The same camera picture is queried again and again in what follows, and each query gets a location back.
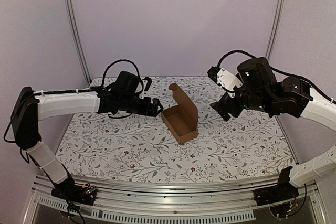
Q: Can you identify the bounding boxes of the left aluminium corner post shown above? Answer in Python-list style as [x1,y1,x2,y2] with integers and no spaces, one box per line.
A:
[64,0,92,84]

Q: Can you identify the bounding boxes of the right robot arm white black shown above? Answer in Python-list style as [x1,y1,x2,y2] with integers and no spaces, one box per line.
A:
[207,57,335,130]

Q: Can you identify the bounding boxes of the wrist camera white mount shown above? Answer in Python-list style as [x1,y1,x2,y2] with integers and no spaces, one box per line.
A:
[207,66,243,98]
[139,77,152,99]

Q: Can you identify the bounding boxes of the curved aluminium rail base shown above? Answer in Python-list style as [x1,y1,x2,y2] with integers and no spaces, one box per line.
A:
[22,174,328,223]

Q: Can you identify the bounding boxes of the brown cardboard box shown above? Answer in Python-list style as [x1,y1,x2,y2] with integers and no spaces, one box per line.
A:
[161,83,198,145]

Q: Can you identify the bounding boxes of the black right camera cable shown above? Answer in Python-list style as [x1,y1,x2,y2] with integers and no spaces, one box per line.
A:
[216,49,257,70]

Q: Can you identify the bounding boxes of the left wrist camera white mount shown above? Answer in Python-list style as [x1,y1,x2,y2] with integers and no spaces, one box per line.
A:
[139,77,152,99]

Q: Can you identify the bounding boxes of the aluminium corner post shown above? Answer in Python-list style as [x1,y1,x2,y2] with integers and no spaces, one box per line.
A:
[64,0,92,84]
[265,0,285,61]

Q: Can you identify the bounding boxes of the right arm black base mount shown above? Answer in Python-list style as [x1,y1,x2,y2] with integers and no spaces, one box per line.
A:
[253,166,299,219]

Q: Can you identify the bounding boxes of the floral patterned table mat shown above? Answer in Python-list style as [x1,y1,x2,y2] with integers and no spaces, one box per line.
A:
[56,77,296,184]

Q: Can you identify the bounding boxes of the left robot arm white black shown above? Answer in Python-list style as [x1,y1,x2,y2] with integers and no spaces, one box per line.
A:
[7,71,163,200]

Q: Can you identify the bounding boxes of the black camera cable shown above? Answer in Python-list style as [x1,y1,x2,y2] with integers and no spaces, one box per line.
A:
[216,49,257,70]
[101,59,141,88]

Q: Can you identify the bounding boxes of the black left camera cable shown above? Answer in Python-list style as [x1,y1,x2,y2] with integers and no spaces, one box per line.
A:
[101,59,141,88]

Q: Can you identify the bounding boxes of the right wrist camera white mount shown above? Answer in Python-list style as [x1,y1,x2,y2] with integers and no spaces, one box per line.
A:
[207,66,243,98]

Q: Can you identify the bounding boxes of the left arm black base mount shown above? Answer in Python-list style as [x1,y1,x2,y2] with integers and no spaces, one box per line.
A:
[51,176,97,206]

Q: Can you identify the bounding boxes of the right aluminium corner post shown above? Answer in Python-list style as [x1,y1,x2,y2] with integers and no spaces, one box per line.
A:
[265,0,285,61]

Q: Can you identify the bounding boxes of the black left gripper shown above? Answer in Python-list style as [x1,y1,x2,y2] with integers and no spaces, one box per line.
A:
[119,94,163,117]

